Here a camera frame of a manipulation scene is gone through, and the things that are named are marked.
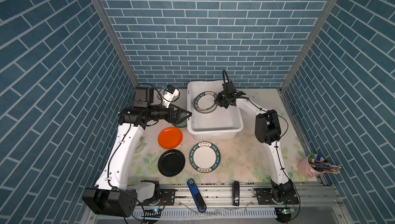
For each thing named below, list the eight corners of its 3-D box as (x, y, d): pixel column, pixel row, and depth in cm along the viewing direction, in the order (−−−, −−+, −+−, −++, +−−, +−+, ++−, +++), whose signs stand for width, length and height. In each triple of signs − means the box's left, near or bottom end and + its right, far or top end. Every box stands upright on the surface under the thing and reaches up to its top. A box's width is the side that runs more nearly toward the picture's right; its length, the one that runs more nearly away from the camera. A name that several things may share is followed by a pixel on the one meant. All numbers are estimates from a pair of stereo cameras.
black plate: (156, 176, 82) (155, 175, 80) (161, 150, 91) (160, 149, 89) (183, 177, 82) (183, 175, 80) (185, 150, 91) (185, 149, 89)
